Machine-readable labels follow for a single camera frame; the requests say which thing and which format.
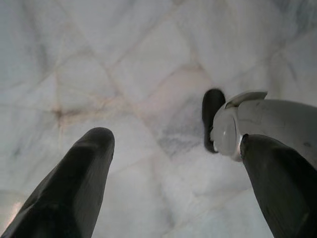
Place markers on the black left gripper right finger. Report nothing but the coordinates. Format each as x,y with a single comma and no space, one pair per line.
284,188

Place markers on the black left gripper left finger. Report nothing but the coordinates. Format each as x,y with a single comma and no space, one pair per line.
74,188

